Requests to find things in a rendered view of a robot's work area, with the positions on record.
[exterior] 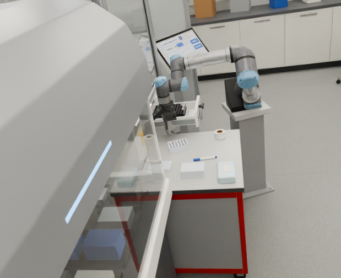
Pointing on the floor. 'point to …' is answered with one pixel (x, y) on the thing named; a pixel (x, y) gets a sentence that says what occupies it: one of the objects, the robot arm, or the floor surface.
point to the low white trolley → (206, 207)
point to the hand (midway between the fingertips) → (166, 132)
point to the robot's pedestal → (252, 148)
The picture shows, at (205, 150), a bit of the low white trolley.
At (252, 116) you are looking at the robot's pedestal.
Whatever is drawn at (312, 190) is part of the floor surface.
